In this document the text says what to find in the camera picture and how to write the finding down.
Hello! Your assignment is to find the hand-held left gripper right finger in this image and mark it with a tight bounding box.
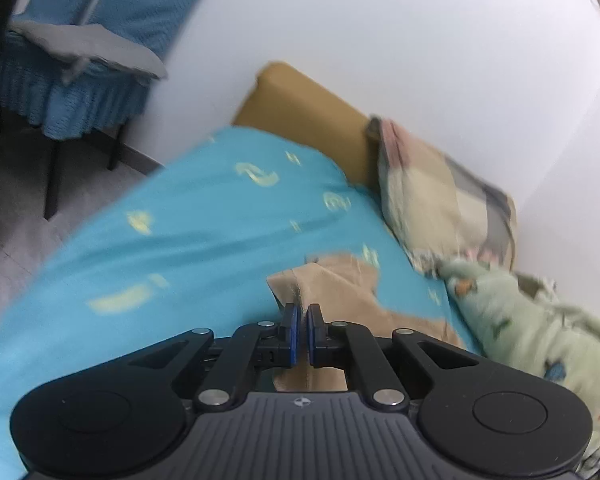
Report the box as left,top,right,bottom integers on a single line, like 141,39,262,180
306,303,481,413

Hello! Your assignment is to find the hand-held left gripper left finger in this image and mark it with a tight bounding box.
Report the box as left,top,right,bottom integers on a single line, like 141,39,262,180
125,302,301,413

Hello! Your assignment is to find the tan T-shirt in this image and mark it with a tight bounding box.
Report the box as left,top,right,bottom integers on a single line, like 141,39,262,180
267,252,471,393

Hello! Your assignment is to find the blue printed bed sheet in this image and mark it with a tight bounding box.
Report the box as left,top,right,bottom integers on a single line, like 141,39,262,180
0,125,481,480

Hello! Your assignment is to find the patterned pillow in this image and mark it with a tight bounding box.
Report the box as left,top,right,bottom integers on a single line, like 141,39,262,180
367,116,518,273

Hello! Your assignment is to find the green printed fleece blanket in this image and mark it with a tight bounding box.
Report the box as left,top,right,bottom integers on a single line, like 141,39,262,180
437,257,600,480

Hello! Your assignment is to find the tan headboard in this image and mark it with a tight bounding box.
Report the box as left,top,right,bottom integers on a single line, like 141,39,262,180
230,61,381,191

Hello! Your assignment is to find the chair with blue cover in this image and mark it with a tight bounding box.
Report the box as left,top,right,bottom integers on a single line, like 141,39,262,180
0,0,228,221

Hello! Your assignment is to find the grey seat cushion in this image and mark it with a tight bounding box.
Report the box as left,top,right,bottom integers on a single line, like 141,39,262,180
10,20,168,83

